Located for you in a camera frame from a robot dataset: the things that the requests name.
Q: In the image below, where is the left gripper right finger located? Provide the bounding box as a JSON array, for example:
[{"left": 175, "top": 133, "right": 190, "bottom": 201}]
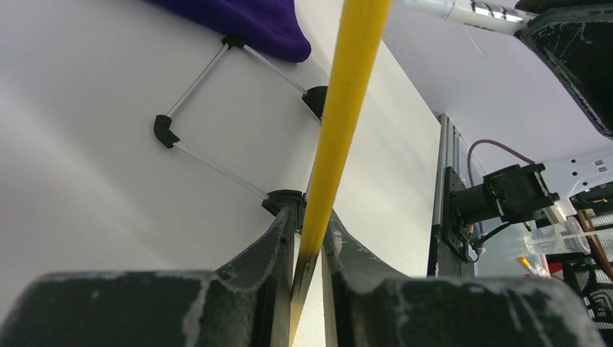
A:
[{"left": 322, "top": 215, "right": 604, "bottom": 346}]

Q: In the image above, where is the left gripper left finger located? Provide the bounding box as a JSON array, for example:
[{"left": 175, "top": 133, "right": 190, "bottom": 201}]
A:
[{"left": 1, "top": 207, "right": 293, "bottom": 346}]

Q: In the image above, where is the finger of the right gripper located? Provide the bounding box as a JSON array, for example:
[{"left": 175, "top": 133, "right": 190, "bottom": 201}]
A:
[{"left": 515, "top": 1, "right": 612, "bottom": 139}]

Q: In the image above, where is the blue capped whiteboard marker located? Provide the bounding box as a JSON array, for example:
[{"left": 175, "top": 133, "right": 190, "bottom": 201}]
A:
[{"left": 398, "top": 0, "right": 537, "bottom": 35}]

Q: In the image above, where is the yellow framed whiteboard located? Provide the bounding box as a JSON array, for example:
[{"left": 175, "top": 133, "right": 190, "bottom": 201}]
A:
[{"left": 153, "top": 0, "right": 394, "bottom": 347}]

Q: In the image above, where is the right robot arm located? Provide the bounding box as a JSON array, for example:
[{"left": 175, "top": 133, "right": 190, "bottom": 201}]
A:
[{"left": 450, "top": 1, "right": 612, "bottom": 223}]

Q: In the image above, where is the yellow capped marker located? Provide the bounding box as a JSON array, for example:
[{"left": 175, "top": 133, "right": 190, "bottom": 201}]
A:
[{"left": 518, "top": 257, "right": 548, "bottom": 278}]

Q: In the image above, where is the clear plastic cup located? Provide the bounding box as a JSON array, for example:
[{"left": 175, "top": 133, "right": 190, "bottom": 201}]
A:
[{"left": 524, "top": 218, "right": 612, "bottom": 255}]

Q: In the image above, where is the purple cloth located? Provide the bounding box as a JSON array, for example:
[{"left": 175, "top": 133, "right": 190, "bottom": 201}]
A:
[{"left": 151, "top": 0, "right": 312, "bottom": 63}]

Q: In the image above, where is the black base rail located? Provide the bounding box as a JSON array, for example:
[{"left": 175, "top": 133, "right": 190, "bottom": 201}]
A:
[{"left": 426, "top": 166, "right": 476, "bottom": 278}]

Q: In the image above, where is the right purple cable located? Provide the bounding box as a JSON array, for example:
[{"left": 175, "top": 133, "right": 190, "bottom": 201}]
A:
[{"left": 466, "top": 139, "right": 536, "bottom": 189}]

